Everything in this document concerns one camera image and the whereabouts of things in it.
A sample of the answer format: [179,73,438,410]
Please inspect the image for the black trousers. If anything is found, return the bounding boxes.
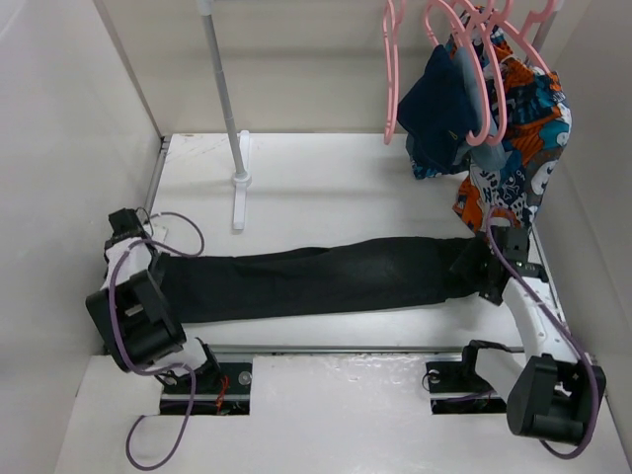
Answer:
[160,237,477,324]

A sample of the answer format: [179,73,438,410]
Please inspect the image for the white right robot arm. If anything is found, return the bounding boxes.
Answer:
[452,226,606,450]

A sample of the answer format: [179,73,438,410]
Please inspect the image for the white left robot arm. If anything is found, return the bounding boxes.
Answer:
[85,208,224,392]

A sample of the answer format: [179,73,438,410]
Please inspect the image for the pink hanger with patterned garment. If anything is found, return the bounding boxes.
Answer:
[490,1,549,145]

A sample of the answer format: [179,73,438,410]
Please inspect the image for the pink hanger with navy garment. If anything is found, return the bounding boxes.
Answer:
[423,1,501,147]

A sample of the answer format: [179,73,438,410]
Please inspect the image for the empty pink hanger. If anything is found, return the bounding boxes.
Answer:
[382,0,406,145]

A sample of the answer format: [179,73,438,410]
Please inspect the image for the grey blue hanging garment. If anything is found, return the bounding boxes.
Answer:
[453,47,506,172]

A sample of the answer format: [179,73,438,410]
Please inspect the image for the white rack left foot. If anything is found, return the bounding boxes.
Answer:
[232,130,252,232]

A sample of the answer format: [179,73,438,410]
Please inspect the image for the patterned orange teal garment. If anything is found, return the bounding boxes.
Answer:
[439,27,572,233]

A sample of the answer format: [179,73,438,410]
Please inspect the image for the navy blue hanging garment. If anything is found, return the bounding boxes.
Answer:
[397,44,477,180]

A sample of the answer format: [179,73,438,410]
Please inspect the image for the silver rack right pole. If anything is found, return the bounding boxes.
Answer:
[527,0,565,52]

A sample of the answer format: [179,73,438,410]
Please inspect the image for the silver rack pole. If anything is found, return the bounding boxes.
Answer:
[527,0,565,52]
[197,0,249,182]

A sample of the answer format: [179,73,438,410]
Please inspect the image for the silver rack left pole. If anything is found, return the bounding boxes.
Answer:
[197,0,249,182]

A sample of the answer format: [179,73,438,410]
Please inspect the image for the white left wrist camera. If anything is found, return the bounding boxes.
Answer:
[147,225,168,242]

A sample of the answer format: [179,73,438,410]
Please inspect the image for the metal rail strip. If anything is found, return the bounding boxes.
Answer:
[210,345,463,356]

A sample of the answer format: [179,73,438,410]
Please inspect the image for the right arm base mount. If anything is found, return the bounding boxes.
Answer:
[422,360,507,415]

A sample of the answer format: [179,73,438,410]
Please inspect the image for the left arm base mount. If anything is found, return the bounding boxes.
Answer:
[157,359,253,417]

